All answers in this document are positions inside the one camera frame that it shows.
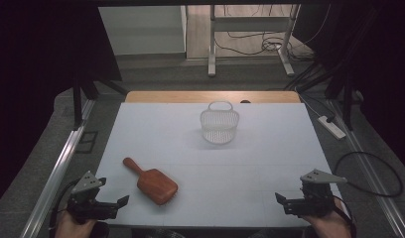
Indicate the person's right hand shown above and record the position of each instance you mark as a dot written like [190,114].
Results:
[329,226]

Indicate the black stand legs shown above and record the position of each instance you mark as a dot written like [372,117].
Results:
[78,102]
[347,105]

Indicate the white metal stand frame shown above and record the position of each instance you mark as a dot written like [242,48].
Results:
[250,24]

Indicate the aluminium floor rail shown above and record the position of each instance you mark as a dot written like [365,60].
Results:
[372,175]
[58,175]

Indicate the black curtain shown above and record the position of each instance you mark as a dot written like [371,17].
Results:
[382,66]
[31,66]

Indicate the white table cover board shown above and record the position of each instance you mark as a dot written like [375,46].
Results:
[256,181]

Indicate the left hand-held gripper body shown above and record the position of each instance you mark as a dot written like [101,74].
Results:
[84,201]

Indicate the white power strip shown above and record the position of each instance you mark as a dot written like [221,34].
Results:
[332,128]

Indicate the person's left hand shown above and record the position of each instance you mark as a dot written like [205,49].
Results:
[69,228]

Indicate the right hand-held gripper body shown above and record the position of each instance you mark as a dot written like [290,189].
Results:
[316,196]

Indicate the white plastic mesh basket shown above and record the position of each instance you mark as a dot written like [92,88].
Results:
[219,120]

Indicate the white cabinet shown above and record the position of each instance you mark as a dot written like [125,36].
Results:
[142,29]

